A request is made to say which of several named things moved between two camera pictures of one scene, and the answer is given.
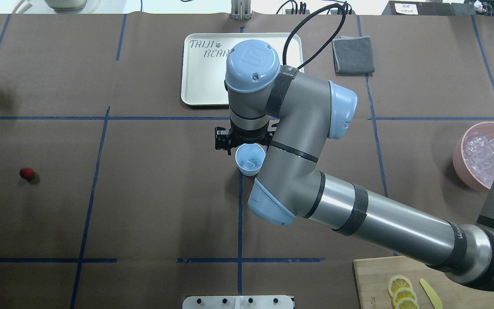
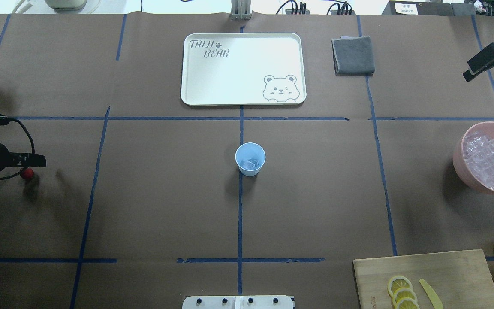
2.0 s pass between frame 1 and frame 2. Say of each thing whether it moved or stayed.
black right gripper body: moved
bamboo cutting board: stayed
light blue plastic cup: stayed
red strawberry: stayed
